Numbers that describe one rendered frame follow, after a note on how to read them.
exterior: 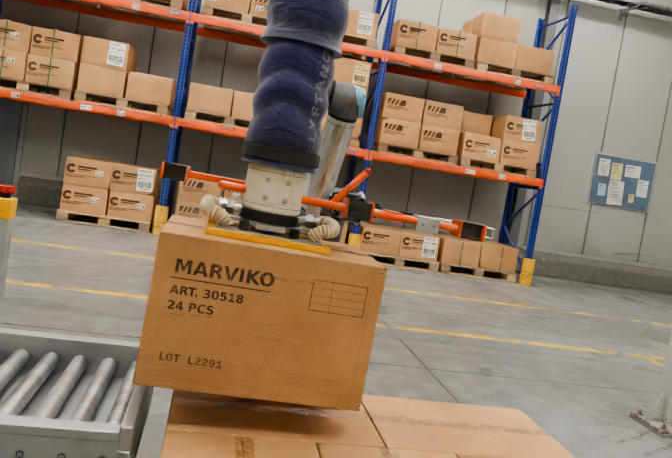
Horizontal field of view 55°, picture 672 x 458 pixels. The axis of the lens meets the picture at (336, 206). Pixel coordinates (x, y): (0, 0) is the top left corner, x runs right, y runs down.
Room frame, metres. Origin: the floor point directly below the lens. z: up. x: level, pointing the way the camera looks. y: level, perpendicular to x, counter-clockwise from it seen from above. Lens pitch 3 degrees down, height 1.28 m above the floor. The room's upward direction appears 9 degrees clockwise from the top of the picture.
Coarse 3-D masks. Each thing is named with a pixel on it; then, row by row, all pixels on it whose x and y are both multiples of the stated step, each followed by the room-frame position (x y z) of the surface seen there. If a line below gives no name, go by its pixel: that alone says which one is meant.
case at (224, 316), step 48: (192, 240) 1.61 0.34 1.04; (240, 240) 1.69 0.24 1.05; (192, 288) 1.62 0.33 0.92; (240, 288) 1.64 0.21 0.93; (288, 288) 1.66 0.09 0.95; (336, 288) 1.68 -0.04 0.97; (144, 336) 1.60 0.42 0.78; (192, 336) 1.62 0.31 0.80; (240, 336) 1.64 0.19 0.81; (288, 336) 1.66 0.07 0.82; (336, 336) 1.69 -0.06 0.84; (144, 384) 1.60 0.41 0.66; (192, 384) 1.62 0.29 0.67; (240, 384) 1.64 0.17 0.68; (288, 384) 1.67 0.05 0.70; (336, 384) 1.69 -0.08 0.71
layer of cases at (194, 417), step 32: (192, 416) 1.73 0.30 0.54; (224, 416) 1.76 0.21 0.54; (256, 416) 1.80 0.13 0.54; (288, 416) 1.83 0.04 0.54; (320, 416) 1.87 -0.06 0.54; (352, 416) 1.91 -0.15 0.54; (384, 416) 1.95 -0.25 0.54; (416, 416) 2.00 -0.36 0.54; (448, 416) 2.04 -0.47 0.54; (480, 416) 2.09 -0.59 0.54; (512, 416) 2.14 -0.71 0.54; (192, 448) 1.54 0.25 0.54; (224, 448) 1.57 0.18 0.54; (256, 448) 1.60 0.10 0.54; (288, 448) 1.62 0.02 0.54; (320, 448) 1.66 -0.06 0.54; (352, 448) 1.69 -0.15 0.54; (384, 448) 1.72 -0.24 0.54; (416, 448) 1.75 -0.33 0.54; (448, 448) 1.79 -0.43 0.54; (480, 448) 1.83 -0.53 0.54; (512, 448) 1.87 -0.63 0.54; (544, 448) 1.91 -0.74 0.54
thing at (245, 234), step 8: (208, 224) 1.74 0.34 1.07; (216, 224) 1.74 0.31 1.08; (240, 224) 1.73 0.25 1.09; (248, 224) 1.74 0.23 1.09; (208, 232) 1.68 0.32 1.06; (216, 232) 1.68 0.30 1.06; (224, 232) 1.69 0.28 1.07; (232, 232) 1.69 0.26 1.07; (240, 232) 1.71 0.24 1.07; (248, 232) 1.71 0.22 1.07; (256, 232) 1.73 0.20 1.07; (264, 232) 1.77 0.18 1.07; (296, 232) 1.76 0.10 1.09; (248, 240) 1.70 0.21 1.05; (256, 240) 1.70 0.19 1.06; (264, 240) 1.70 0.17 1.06; (272, 240) 1.71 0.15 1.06; (280, 240) 1.71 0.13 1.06; (288, 240) 1.73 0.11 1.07; (296, 240) 1.73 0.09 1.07; (304, 240) 1.76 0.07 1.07; (296, 248) 1.72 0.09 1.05; (304, 248) 1.72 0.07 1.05; (312, 248) 1.73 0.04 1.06; (320, 248) 1.73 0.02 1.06; (328, 248) 1.74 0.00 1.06
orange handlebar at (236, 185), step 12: (204, 180) 2.06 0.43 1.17; (216, 180) 2.07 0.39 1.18; (228, 180) 2.07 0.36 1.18; (240, 180) 2.08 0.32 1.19; (312, 204) 1.84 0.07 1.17; (324, 204) 1.85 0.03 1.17; (336, 204) 1.85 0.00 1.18; (384, 216) 1.88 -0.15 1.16; (396, 216) 1.88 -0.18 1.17; (408, 216) 1.89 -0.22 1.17; (444, 228) 1.91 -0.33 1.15; (456, 228) 1.92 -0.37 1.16
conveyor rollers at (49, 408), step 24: (24, 360) 1.97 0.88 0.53; (48, 360) 1.95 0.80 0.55; (72, 360) 2.00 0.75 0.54; (0, 384) 1.75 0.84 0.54; (24, 384) 1.74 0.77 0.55; (72, 384) 1.83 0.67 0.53; (96, 384) 1.82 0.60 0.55; (0, 408) 1.58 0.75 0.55; (48, 408) 1.62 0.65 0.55; (96, 408) 1.73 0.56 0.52; (120, 408) 1.69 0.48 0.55
